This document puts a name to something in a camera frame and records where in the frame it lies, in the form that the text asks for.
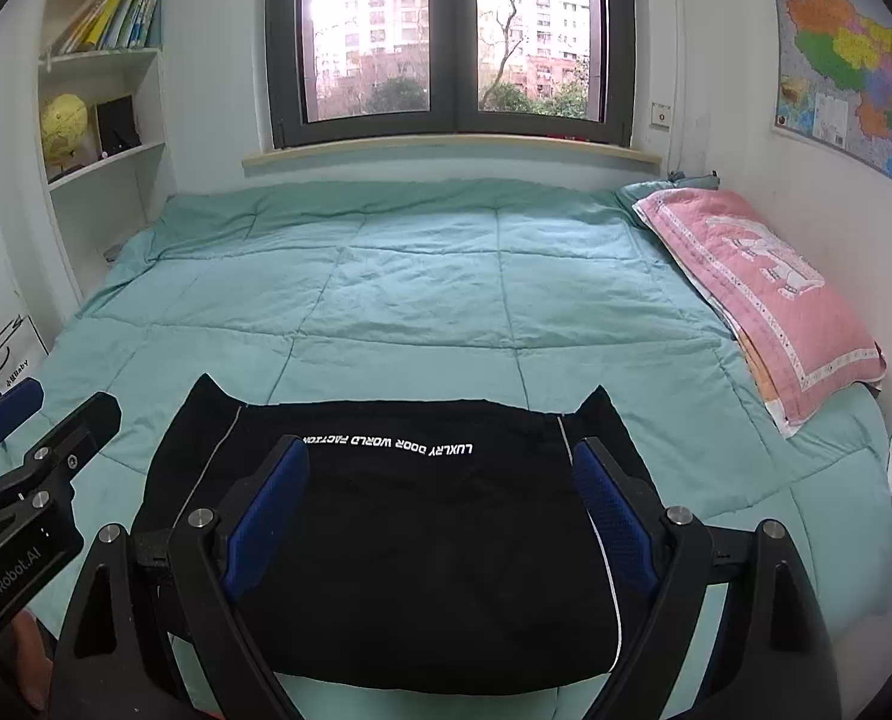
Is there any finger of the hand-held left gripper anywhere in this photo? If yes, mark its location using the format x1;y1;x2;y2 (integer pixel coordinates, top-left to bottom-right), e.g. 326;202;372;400
0;392;122;533
0;377;46;455

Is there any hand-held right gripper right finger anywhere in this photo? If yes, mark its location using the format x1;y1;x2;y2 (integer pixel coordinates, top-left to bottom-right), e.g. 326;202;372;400
572;435;840;720

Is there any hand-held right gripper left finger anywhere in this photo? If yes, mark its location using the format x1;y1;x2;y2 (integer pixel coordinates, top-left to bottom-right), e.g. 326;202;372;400
44;435;312;720

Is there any black hooded jacket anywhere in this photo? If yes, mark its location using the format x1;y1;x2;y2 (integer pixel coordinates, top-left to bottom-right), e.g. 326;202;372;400
129;373;660;697

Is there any person's left hand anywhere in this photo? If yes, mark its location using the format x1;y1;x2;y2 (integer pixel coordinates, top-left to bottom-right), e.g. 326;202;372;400
11;610;51;713

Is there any pink printed pillow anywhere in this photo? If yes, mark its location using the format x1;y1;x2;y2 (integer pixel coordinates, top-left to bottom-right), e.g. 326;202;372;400
632;187;888;440

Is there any teal quilted blanket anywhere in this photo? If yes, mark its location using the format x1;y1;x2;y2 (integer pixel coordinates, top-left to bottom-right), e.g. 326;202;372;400
0;178;892;720

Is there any yellow globe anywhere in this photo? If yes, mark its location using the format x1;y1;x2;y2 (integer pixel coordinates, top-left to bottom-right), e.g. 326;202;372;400
39;94;89;181

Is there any white bookshelf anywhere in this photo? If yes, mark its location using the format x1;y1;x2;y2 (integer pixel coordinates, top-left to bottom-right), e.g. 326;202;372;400
35;0;181;301

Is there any teal pillow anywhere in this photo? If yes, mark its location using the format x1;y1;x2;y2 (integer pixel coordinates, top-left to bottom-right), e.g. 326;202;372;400
614;174;720;220

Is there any beige windowsill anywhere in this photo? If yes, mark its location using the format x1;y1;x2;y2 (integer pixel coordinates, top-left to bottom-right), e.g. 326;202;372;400
242;136;663;175

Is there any row of yellow green books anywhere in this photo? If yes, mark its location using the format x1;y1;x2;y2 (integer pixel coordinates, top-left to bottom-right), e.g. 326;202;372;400
50;0;164;55

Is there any dark framed window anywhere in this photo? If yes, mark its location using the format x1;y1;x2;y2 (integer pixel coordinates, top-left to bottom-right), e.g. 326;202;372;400
264;0;636;151

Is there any black picture frame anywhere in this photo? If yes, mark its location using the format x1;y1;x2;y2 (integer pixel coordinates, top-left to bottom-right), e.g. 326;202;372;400
95;95;143;158

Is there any colourful wall map poster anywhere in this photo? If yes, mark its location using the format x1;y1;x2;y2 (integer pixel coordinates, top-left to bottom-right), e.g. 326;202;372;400
768;0;892;200

